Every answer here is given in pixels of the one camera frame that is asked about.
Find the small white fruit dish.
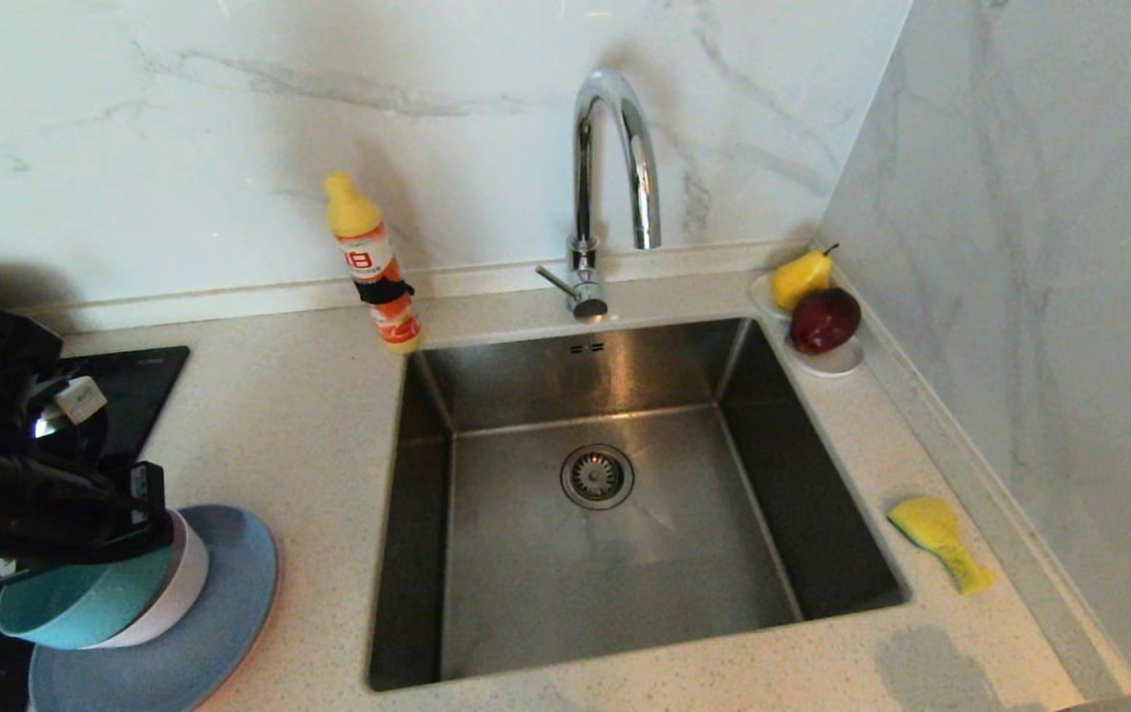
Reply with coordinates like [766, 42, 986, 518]
[749, 272, 865, 380]

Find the dark red apple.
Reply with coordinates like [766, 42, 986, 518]
[788, 288, 861, 357]

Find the small pale pink plate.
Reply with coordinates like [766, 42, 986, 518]
[81, 509, 211, 651]

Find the yellow pear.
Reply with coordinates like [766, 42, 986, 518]
[770, 244, 839, 313]

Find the black induction cooktop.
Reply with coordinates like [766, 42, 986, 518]
[0, 346, 193, 712]

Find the chrome gooseneck faucet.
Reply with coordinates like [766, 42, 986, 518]
[537, 69, 662, 324]

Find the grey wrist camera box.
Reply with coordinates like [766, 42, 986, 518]
[29, 376, 109, 438]

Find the stainless steel sink basin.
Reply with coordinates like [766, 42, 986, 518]
[368, 316, 908, 691]

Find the teal bowl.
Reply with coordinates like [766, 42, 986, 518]
[0, 544, 176, 651]

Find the round metal drain strainer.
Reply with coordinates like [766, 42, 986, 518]
[561, 444, 636, 511]

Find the yellow fish-shaped sponge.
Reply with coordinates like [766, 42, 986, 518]
[886, 495, 997, 596]

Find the yellow-capped dish soap bottle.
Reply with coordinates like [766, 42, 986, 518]
[323, 171, 425, 355]

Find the blue plate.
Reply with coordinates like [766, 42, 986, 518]
[27, 504, 280, 712]

